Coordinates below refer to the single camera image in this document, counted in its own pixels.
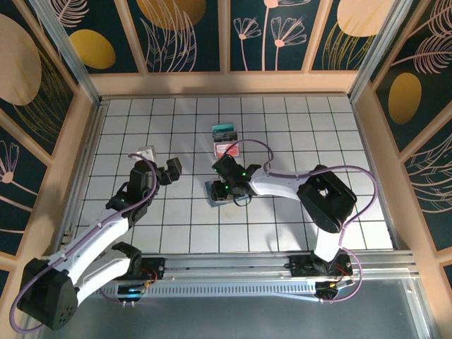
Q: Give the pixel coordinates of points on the blue leather card holder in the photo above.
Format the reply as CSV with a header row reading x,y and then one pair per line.
x,y
209,196

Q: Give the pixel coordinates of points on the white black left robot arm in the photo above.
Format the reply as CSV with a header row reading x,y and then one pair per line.
x,y
99,233

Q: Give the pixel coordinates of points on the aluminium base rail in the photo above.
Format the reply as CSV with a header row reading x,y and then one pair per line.
x,y
229,263

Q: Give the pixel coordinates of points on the aluminium frame post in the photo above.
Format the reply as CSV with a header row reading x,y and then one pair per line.
x,y
70,60
378,53

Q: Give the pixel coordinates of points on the white card with red circles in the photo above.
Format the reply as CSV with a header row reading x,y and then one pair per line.
x,y
236,152

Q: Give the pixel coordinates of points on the aluminium side rail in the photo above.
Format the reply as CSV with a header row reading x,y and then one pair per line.
x,y
87,169

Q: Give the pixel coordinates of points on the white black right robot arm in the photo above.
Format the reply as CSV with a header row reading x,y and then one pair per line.
x,y
282,183

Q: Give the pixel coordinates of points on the grey metal base plate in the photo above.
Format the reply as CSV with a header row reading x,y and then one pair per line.
x,y
229,318

